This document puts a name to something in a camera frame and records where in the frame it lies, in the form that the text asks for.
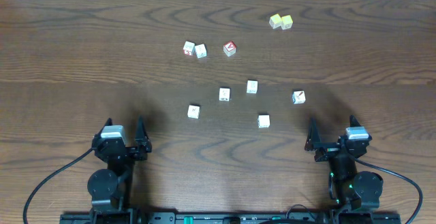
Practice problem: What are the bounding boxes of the plain white block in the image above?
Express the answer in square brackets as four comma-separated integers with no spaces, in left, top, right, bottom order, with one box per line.
[258,114,270,128]

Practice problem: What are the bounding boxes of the white block red bottom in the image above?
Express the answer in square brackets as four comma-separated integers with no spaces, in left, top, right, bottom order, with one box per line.
[183,41,195,56]

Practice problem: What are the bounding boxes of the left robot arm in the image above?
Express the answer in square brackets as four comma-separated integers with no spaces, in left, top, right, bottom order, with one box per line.
[87,118,152,224]

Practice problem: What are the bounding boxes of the white block blue edge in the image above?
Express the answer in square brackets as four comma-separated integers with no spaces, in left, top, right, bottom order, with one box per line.
[292,91,306,104]

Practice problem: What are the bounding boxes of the yellow block left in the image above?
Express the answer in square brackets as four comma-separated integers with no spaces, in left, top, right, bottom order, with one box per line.
[269,14,282,29]

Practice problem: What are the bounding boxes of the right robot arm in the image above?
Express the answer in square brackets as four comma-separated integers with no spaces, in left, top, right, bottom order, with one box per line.
[305,116,384,223]

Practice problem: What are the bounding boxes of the yellow block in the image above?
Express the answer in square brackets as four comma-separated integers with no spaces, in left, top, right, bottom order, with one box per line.
[269,14,282,29]
[281,15,294,30]

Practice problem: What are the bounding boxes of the white block with oval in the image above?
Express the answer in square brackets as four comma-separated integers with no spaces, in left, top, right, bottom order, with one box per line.
[219,88,231,101]

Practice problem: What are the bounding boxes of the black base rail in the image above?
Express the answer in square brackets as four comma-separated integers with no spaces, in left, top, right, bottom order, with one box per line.
[59,211,402,224]

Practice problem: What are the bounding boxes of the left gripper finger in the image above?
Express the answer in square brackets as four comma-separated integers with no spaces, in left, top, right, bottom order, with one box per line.
[104,118,112,127]
[135,116,149,146]

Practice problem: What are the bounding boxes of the red letter block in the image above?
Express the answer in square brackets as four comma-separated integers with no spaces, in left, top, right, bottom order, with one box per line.
[223,41,237,57]

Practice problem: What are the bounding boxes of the yellow block right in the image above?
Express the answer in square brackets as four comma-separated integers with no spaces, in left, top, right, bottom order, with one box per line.
[281,15,294,30]

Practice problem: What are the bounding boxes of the white dragonfly block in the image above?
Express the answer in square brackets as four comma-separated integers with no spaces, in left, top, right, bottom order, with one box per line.
[187,105,200,119]

